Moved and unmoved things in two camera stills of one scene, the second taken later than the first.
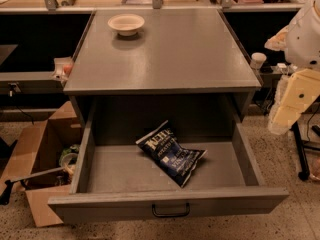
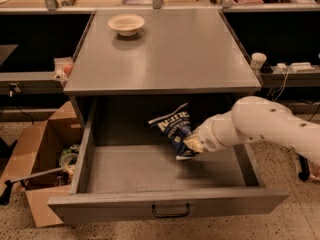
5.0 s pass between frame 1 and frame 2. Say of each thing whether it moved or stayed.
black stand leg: stayed
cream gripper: moved
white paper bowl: stayed
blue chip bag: moved
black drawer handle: stayed
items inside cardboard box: stayed
